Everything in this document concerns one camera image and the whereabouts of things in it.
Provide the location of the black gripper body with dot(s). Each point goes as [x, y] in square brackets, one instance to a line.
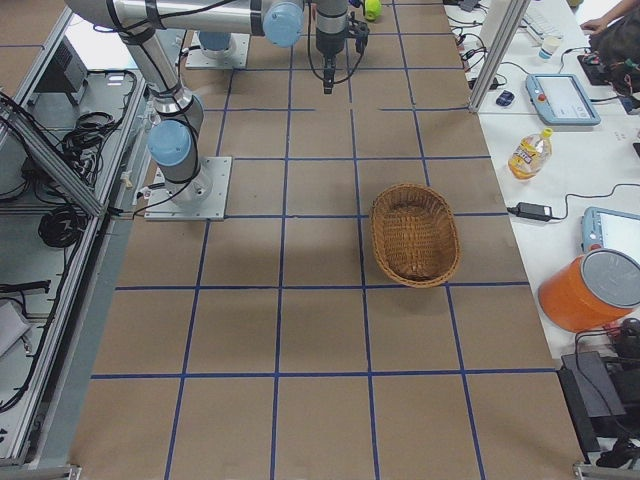
[328, 45]

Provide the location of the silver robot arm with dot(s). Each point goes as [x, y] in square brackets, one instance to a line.
[173, 143]
[214, 41]

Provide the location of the woven wicker basket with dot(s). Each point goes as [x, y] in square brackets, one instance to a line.
[414, 236]

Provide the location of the green apple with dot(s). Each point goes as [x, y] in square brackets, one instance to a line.
[372, 9]

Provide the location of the dark blue computer mouse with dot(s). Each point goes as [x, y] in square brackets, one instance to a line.
[505, 98]

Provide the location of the orange juice bottle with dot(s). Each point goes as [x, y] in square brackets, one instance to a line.
[531, 154]

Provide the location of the paper cup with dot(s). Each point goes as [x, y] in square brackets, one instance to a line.
[550, 44]

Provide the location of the far blue teach pendant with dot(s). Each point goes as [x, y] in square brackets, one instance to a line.
[560, 100]

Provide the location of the blue teach pendant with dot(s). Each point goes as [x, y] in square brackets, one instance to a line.
[610, 229]
[560, 100]

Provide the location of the black power adapter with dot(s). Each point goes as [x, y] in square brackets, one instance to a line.
[531, 211]

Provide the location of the near blue teach pendant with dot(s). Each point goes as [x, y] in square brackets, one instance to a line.
[610, 229]

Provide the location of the orange bucket with grey lid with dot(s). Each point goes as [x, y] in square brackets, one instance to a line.
[595, 289]

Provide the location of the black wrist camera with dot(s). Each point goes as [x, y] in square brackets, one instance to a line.
[359, 31]

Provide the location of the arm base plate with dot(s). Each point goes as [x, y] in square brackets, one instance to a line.
[203, 199]
[233, 58]

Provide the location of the aluminium frame post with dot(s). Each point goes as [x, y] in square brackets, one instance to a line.
[500, 25]

